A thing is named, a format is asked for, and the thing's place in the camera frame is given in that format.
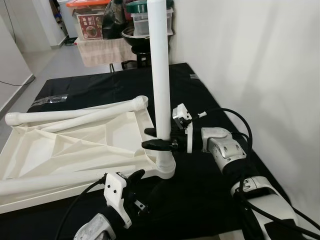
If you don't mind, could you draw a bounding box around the red printed box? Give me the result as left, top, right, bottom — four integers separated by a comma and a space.
81, 13, 105, 40

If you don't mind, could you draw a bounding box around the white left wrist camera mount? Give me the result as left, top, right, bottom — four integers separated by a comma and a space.
102, 172, 127, 230

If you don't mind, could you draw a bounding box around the clear plastic bag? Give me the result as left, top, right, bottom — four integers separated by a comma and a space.
36, 93, 69, 107

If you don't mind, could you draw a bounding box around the black bag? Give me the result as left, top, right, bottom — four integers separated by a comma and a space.
101, 0, 129, 40

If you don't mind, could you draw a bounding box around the cream plastic table top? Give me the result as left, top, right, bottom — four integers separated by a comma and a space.
0, 102, 173, 215

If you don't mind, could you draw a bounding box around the beige side table cloth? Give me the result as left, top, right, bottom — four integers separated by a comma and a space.
75, 37, 133, 68

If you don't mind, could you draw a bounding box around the thin black floor wire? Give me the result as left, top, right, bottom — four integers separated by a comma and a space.
0, 74, 35, 87

